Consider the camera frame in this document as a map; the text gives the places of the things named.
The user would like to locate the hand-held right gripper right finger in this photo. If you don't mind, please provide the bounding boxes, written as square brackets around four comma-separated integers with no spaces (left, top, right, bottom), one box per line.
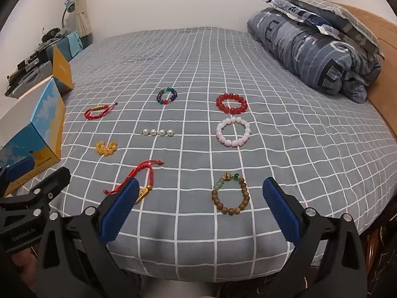
[262,177,368,298]

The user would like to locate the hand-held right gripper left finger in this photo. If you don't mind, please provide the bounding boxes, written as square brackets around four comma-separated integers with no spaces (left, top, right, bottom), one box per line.
[36,178,141,298]

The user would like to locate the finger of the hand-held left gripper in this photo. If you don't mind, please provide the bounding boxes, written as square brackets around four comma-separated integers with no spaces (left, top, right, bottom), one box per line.
[19,166,71,212]
[0,157,35,197]

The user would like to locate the red cord bracelet gold charm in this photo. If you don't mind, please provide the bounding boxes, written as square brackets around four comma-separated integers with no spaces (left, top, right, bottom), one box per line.
[103,160,165,206]

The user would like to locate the blue and yellow cardboard box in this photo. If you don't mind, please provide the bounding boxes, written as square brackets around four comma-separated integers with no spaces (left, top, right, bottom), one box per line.
[0,46,74,197]

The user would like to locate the yellow bead bracelet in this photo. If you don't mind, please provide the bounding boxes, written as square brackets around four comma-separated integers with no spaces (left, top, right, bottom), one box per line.
[96,141,118,156]

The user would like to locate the wooden bead bracelet green beads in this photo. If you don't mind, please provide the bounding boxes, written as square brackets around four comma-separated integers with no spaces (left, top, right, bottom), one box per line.
[212,173,249,216]

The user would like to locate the red cord bracelet gold tube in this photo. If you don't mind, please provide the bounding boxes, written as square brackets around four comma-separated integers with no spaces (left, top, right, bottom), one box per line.
[84,102,119,120]

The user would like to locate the pearl hair clip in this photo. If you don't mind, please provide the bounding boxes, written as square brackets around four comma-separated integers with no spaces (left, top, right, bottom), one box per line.
[142,128,174,137]

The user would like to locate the pale pink bead bracelet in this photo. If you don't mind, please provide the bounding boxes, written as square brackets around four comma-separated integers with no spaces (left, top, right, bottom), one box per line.
[215,116,251,147]

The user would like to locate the multicoloured glass bead bracelet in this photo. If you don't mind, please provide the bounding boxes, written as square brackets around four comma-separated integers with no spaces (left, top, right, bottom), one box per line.
[156,87,178,105]

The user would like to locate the red bead bracelet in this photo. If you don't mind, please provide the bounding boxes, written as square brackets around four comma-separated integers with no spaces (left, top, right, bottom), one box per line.
[216,93,248,114]

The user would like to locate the person's left hand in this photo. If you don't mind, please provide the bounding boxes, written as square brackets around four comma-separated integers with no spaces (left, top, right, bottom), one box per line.
[11,248,39,291]

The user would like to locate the grey flat device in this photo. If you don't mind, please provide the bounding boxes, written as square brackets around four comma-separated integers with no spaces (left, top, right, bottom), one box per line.
[4,60,53,97]

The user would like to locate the teal bag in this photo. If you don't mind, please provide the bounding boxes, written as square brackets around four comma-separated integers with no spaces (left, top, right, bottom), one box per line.
[46,31,84,61]

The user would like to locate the dark desk clutter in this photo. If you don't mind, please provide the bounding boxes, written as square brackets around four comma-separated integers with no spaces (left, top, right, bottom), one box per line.
[8,26,67,84]

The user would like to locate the folded blue patterned quilt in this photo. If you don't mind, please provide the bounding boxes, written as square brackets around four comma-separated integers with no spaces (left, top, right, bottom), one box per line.
[247,4,382,104]

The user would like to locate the blue desk lamp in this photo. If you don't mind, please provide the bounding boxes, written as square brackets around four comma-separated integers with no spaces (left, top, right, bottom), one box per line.
[61,0,76,32]

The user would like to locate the bed with grey checked sheet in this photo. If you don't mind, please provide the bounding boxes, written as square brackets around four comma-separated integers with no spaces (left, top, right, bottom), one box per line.
[48,26,397,283]

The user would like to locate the brown wooden headboard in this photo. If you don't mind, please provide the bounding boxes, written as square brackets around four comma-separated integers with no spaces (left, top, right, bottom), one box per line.
[335,3,397,140]

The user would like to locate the dark blue patterned pillow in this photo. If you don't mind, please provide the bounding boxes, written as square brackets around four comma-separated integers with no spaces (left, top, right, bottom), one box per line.
[267,0,345,35]

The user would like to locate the grey checked pillow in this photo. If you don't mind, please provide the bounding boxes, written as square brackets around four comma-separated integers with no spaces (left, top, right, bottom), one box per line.
[279,0,385,58]

